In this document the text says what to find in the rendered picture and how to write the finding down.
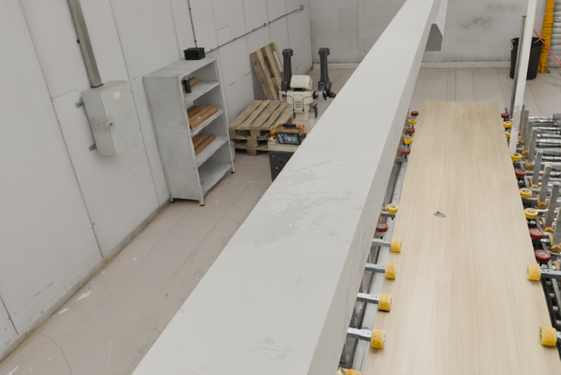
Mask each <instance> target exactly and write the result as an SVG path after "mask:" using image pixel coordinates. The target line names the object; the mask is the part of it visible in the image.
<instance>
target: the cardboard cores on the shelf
mask: <svg viewBox="0 0 561 375"><path fill-rule="evenodd" d="M189 80H190V87H192V86H194V85H196V84H197V83H198V82H199V80H198V79H197V78H196V77H193V78H192V79H191V78H189ZM181 85H182V89H183V91H185V88H184V80H182V81H181ZM186 111H187V115H188V120H189V125H190V130H192V129H193V128H194V127H196V126H197V125H199V124H201V123H202V122H204V121H205V120H206V119H208V118H209V117H210V116H212V115H213V114H215V113H216V112H218V109H217V107H214V106H213V104H209V105H207V106H206V107H205V106H204V105H200V106H199V107H198V106H197V105H194V106H192V107H191V108H189V109H187V110H186ZM214 139H215V135H214V134H211V135H209V136H208V137H206V136H205V134H204V133H200V134H198V135H196V136H195V137H194V138H193V139H192V141H193V146H194V151H195V156H196V155H197V154H198V153H199V152H200V151H201V150H203V149H204V148H205V147H206V146H207V145H208V144H209V143H210V142H212V141H213V140H214ZM193 146H192V147H193Z"/></svg>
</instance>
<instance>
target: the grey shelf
mask: <svg viewBox="0 0 561 375"><path fill-rule="evenodd" d="M215 67H216V68H215ZM217 70H218V71H217ZM216 73H217V74H216ZM185 75H188V76H189V77H190V78H193V77H196V78H197V79H198V80H199V82H198V83H197V84H196V85H194V86H192V87H191V93H189V94H187V93H186V92H185V91H183V89H182V85H181V81H182V80H184V78H183V77H184V76H185ZM217 78H218V79H217ZM143 81H144V87H145V91H146V95H147V99H148V102H149V109H150V113H151V117H152V120H153V125H154V131H155V135H156V139H157V143H158V146H159V153H160V157H161V161H162V165H163V168H164V175H165V179H166V183H167V186H168V191H169V197H170V203H173V204H174V203H175V200H173V198H180V199H189V200H200V206H204V205H205V203H204V198H203V196H204V195H205V194H206V193H207V192H208V190H209V189H210V188H211V187H212V186H213V185H215V184H216V183H217V182H218V181H219V180H220V179H221V178H222V177H223V176H224V175H225V173H226V172H227V171H228V170H229V169H230V168H231V169H232V171H231V174H234V173H235V170H234V164H233V159H232V153H231V147H230V137H229V131H228V125H227V120H226V114H225V104H224V99H223V93H222V88H221V82H220V71H219V65H218V60H217V57H205V58H203V59H201V60H185V58H182V59H180V60H178V61H176V62H173V63H171V64H169V65H167V66H164V67H163V68H160V69H158V70H156V71H154V72H152V73H149V74H147V75H145V76H143ZM176 84H177V86H176ZM177 89H178V90H177ZM219 89H220V90H219ZM178 93H179V94H178ZM220 100H221V101H220ZM195 101H196V102H195ZM209 104H213V106H214V107H217V109H218V112H216V113H215V114H213V115H212V116H210V117H209V118H208V119H206V120H205V121H204V122H202V123H201V124H199V125H197V126H196V127H194V128H193V129H192V130H190V125H189V120H188V115H187V111H186V110H187V109H189V108H191V107H192V105H193V106H194V105H197V106H198V107H199V106H200V105H204V106H205V107H206V106H207V105H209ZM221 105H222V106H221ZM223 115H224V117H223ZM187 120H188V121H187ZM224 121H225V122H224ZM184 127H185V128H184ZM186 128H187V129H186ZM225 131H226V133H225ZM200 133H204V134H205V136H206V137H208V136H209V135H211V134H214V135H215V139H214V140H213V141H212V142H210V143H209V144H208V145H207V146H206V147H205V148H204V149H203V150H201V151H200V152H199V153H198V154H197V155H196V156H195V151H194V146H193V141H192V139H193V138H194V137H195V136H196V135H198V134H200ZM228 140H229V141H228ZM227 142H228V144H227ZM188 144H189V145H188ZM192 146H193V147H192ZM189 148H190V149H189ZM228 148H229V149H228ZM229 153H230V154H229ZM190 157H191V158H190ZM192 158H193V159H192ZM206 161H207V162H206ZM172 196H173V197H172Z"/></svg>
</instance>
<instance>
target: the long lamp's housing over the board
mask: <svg viewBox="0 0 561 375"><path fill-rule="evenodd" d="M447 1H448V0H438V2H437V8H436V11H435V14H434V18H433V20H432V26H431V29H430V33H429V35H428V39H427V44H426V47H425V51H424V52H435V51H442V39H443V32H444V26H445V19H446V13H447Z"/></svg>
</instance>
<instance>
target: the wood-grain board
mask: <svg viewBox="0 0 561 375"><path fill-rule="evenodd" d="M438 210H439V211H440V212H441V213H444V214H445V215H446V218H445V217H443V218H442V217H437V216H435V215H434V214H436V213H435V212H437V211H438ZM392 238H397V239H402V248H401V252H396V251H391V247H390V250H389V254H388V258H387V263H389V264H396V265H397V277H396V279H391V278H386V272H385V274H384V277H383V282H382V289H381V293H384V294H390V295H392V304H391V310H390V311H387V310H382V309H379V304H378V305H377V313H376V316H375V321H374V325H373V329H377V330H383V331H385V339H386V340H385V343H384V348H383V349H381V348H377V347H372V346H371V342H370V344H369V348H368V353H367V357H366V364H365V368H364V372H363V375H561V362H560V359H559V355H558V349H557V345H556V346H555V347H551V346H547V345H542V344H540V341H539V328H540V327H541V326H544V327H552V324H551V321H550V317H549V314H548V308H547V303H546V300H545V296H544V293H543V287H542V283H541V280H539V281H533V280H528V279H527V275H526V271H527V265H535V266H536V265H537V262H536V259H535V255H534V251H533V245H532V242H531V238H530V234H529V231H528V224H527V221H526V217H525V214H524V210H523V203H522V200H521V196H520V193H519V189H518V183H517V180H516V175H515V172H514V168H513V162H512V159H511V155H510V151H509V147H508V142H507V138H506V134H505V131H504V127H503V121H502V117H501V114H500V110H499V107H498V102H442V101H421V104H420V109H419V113H418V116H417V124H416V128H415V132H414V136H413V141H412V147H411V152H410V155H409V160H408V164H407V171H406V175H405V180H404V183H403V187H402V195H401V199H400V203H399V207H398V211H397V218H396V222H395V226H394V231H393V235H392ZM381 293H380V294H381ZM373 329H372V330H373Z"/></svg>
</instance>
